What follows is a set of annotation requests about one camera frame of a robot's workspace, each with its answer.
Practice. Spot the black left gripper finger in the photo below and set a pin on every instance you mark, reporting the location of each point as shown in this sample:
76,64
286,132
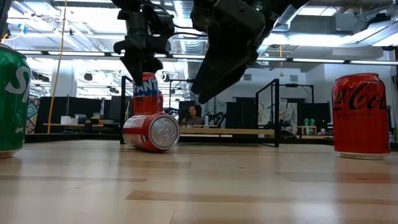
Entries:
132,67
153,64

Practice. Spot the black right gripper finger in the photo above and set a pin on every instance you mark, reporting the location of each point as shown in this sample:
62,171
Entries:
233,68
210,68

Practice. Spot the red coca-cola can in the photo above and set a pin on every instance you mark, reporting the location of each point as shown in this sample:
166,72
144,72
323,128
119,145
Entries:
360,124
140,133

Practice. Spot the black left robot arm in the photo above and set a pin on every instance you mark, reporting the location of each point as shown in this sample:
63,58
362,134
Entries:
130,3

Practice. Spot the small wooden shelf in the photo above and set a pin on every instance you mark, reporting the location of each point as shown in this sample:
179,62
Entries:
300,130

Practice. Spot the black partition panel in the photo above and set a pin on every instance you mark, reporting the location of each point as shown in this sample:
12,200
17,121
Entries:
77,109
241,112
320,113

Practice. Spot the person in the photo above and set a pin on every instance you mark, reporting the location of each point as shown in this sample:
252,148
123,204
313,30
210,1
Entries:
193,119

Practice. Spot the yellow and black box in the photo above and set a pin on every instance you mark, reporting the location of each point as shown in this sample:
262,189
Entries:
94,121

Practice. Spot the black bar with light strips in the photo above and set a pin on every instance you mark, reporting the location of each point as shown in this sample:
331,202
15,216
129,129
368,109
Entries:
311,60

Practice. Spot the white box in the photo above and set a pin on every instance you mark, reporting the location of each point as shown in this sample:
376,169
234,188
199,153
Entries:
66,120

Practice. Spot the wooden desk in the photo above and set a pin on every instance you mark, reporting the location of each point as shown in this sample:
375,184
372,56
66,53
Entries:
62,125

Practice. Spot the colourful patterned partition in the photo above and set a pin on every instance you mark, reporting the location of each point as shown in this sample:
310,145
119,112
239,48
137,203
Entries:
32,115

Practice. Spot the green Sprite can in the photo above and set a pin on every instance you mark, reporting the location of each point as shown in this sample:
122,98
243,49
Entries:
12,118

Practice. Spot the black ceiling device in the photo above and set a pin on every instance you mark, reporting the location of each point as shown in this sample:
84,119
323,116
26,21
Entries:
4,30

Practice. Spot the red Coca-Cola can, black script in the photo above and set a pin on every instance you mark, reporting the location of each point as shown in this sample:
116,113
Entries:
360,124

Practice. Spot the silver ventilation duct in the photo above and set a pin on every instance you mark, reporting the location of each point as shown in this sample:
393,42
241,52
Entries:
270,39
194,46

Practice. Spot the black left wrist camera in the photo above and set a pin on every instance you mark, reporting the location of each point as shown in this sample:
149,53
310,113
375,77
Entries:
164,25

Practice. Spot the black metal frame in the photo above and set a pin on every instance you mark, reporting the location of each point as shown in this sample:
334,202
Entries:
292,85

